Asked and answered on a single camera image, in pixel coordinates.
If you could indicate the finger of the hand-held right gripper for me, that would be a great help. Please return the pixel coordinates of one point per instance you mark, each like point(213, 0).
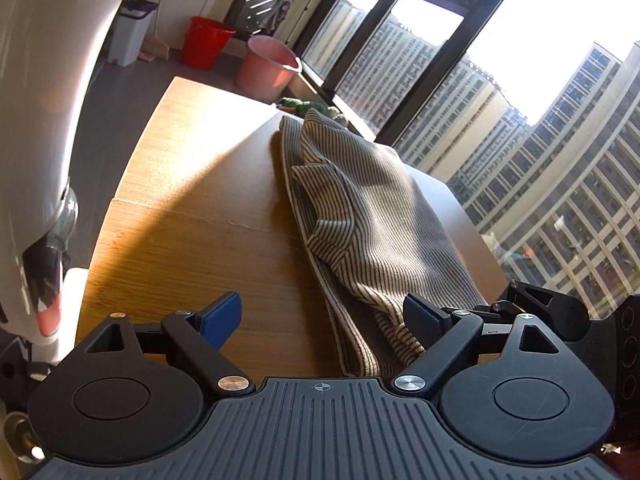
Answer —
point(547, 305)

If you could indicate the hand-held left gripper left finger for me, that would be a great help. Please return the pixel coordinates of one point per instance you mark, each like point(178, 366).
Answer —
point(222, 312)

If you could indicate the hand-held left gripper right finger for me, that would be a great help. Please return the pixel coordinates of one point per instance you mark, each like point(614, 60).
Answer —
point(424, 319)

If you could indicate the striped knit shirt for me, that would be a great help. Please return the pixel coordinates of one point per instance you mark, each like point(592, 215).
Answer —
point(360, 220)

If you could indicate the green knit slipper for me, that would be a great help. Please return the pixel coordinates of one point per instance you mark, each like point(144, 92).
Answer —
point(300, 106)

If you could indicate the pink bucket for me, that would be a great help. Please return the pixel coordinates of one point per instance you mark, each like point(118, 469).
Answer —
point(265, 72)

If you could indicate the red bucket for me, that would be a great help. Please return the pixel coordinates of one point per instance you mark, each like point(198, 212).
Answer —
point(202, 42)

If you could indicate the broom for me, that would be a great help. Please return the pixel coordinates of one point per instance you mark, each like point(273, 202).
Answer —
point(157, 47)

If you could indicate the white trash bin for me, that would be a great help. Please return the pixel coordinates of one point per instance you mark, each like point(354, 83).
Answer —
point(131, 30)

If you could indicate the hanging grey cloth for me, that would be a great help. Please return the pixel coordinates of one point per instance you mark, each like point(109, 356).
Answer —
point(286, 10)

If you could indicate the black window frame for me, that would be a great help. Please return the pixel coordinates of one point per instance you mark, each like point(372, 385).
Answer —
point(440, 60)

